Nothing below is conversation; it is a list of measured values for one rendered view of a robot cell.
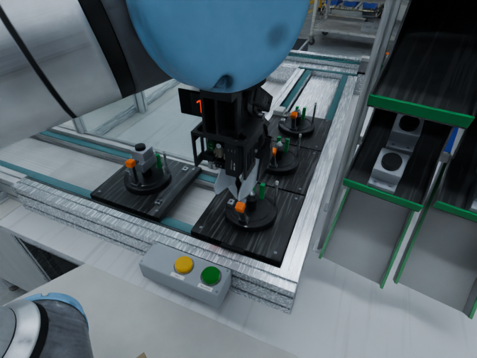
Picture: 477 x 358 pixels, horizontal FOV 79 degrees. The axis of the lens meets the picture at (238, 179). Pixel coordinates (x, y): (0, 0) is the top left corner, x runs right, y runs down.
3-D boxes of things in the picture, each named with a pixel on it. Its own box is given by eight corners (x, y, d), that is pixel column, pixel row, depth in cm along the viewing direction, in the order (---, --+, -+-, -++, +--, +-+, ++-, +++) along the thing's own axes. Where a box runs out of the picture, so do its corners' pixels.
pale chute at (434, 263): (463, 312, 56) (472, 319, 52) (392, 279, 62) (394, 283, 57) (519, 178, 56) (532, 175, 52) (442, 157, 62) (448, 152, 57)
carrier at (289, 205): (280, 267, 68) (285, 232, 60) (190, 235, 75) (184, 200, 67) (304, 200, 85) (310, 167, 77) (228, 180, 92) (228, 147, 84)
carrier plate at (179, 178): (160, 222, 79) (158, 217, 77) (91, 199, 86) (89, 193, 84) (201, 172, 95) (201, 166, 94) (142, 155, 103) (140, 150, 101)
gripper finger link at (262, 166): (236, 176, 44) (236, 126, 38) (241, 170, 45) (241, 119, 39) (266, 185, 42) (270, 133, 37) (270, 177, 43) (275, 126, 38)
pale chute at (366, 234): (381, 285, 61) (382, 289, 56) (321, 256, 66) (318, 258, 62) (432, 160, 61) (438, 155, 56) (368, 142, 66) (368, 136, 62)
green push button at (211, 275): (215, 289, 64) (214, 284, 62) (199, 283, 65) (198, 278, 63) (223, 274, 66) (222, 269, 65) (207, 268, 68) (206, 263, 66)
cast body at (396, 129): (408, 161, 53) (419, 138, 47) (382, 155, 55) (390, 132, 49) (419, 126, 56) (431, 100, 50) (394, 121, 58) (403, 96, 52)
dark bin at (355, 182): (418, 212, 49) (433, 194, 43) (342, 185, 55) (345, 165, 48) (461, 93, 58) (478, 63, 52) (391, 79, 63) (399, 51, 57)
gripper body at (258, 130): (193, 170, 38) (181, 78, 30) (221, 138, 44) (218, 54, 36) (248, 185, 35) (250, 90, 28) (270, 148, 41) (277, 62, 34)
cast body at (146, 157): (144, 173, 83) (138, 153, 78) (131, 170, 84) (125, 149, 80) (161, 157, 89) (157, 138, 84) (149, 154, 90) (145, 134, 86)
